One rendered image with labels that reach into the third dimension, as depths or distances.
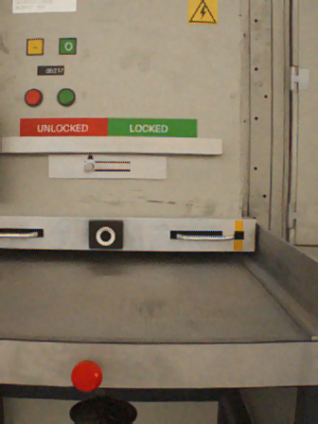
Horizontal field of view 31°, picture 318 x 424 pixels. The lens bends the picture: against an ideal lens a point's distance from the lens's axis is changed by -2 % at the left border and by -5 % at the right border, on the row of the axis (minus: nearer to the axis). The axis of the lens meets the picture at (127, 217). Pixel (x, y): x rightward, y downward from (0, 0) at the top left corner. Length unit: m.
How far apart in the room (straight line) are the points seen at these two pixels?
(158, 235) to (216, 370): 0.46
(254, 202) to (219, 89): 0.33
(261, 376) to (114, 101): 0.60
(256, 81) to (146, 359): 0.82
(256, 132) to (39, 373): 0.82
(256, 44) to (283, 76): 0.09
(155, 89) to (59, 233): 0.31
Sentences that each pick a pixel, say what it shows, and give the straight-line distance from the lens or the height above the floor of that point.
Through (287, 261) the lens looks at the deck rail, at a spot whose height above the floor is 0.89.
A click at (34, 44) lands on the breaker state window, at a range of 1.10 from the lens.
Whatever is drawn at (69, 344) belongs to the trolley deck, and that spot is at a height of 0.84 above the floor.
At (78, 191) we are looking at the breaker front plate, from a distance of 1.08.
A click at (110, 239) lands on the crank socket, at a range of 1.04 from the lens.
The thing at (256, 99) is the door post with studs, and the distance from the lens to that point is 1.31.
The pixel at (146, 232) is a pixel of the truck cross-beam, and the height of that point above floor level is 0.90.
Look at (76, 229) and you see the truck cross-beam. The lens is 1.07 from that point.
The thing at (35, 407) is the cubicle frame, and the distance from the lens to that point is 1.43.
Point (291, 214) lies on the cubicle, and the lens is 1.31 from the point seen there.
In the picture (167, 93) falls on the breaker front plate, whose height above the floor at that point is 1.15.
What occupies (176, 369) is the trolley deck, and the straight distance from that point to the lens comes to 0.65.
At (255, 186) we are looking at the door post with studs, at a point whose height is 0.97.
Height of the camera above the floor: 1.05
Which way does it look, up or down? 7 degrees down
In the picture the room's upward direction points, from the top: 1 degrees clockwise
